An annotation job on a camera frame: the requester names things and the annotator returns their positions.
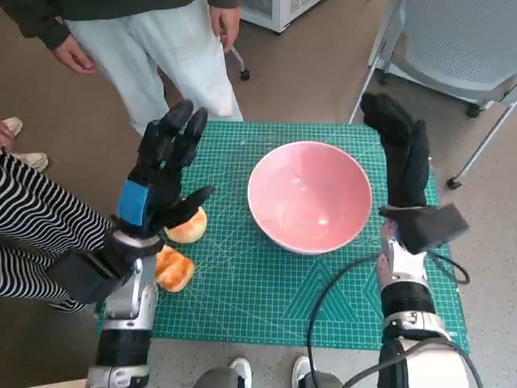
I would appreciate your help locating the beige shoe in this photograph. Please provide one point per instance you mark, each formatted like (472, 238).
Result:
(34, 161)
(12, 126)

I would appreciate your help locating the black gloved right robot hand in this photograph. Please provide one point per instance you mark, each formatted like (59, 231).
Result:
(404, 161)

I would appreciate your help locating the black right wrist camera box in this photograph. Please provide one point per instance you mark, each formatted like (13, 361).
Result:
(432, 230)

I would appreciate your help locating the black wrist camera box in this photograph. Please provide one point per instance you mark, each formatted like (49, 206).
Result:
(432, 230)
(85, 275)

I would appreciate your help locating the orange toy bread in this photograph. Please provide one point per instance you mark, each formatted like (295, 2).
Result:
(175, 268)

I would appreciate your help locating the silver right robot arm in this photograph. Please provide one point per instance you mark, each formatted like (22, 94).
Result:
(404, 262)

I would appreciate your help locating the pink bowl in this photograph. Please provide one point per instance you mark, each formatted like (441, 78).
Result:
(307, 194)

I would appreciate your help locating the white vented cabinet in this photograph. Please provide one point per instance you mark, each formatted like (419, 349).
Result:
(278, 12)

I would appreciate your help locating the light wooden board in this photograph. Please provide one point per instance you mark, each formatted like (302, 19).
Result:
(70, 384)

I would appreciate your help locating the green cutting mat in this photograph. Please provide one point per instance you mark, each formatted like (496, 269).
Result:
(242, 291)

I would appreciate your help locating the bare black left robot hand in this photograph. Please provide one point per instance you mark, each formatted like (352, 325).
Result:
(161, 186)

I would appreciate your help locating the person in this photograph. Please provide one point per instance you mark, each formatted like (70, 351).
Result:
(141, 48)
(40, 218)

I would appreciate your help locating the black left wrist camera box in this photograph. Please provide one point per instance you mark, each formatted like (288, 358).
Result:
(85, 275)

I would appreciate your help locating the round toy bread bun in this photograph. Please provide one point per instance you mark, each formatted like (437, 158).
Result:
(190, 230)

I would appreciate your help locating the grey mesh chair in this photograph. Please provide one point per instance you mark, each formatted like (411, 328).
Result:
(456, 40)

